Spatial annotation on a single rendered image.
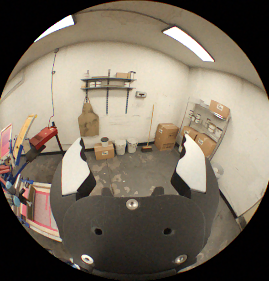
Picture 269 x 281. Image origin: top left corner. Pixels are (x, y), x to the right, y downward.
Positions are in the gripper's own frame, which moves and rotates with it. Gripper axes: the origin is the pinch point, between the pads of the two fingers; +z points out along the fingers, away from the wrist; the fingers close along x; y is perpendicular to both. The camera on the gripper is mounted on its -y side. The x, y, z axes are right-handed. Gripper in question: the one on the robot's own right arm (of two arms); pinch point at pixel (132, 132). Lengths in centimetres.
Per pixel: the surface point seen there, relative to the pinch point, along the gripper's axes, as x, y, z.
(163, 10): 39, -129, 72
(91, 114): -97, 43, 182
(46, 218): -79, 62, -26
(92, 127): -99, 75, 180
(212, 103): 176, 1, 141
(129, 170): -14, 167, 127
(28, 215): -95, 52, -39
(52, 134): -143, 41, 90
